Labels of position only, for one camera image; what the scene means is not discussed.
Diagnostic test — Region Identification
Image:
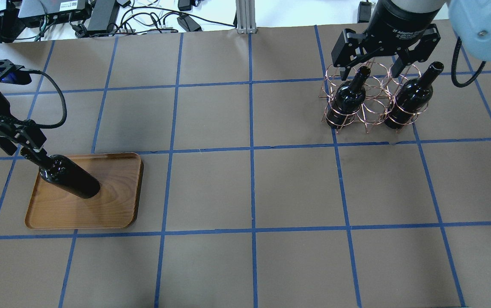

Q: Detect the aluminium frame post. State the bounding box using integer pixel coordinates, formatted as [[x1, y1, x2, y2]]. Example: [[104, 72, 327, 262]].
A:
[[235, 0, 257, 34]]

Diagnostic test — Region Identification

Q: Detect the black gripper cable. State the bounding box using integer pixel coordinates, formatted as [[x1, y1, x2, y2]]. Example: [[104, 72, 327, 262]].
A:
[[14, 71, 68, 130]]

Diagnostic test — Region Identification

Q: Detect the dark wine bottle in basket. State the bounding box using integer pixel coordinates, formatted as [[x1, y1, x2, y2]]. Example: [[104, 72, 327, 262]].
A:
[[326, 66, 371, 130]]

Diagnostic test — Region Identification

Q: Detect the black power adapter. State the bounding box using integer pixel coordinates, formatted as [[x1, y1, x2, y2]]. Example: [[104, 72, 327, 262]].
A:
[[86, 0, 119, 36]]

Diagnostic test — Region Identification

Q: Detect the black power brick on desk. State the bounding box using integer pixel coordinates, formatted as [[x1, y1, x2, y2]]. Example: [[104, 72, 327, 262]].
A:
[[177, 15, 202, 33]]

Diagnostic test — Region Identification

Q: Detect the dark wine bottle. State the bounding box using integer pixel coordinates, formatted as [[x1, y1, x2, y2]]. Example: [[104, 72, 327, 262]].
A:
[[20, 148, 101, 199], [384, 61, 444, 130], [326, 66, 371, 130]]

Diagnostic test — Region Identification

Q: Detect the wooden tray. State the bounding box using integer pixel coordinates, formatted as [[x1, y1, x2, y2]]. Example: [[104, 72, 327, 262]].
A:
[[24, 152, 143, 230]]

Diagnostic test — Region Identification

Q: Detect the copper wire bottle basket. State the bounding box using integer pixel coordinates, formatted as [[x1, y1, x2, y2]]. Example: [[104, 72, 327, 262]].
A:
[[319, 58, 422, 134]]

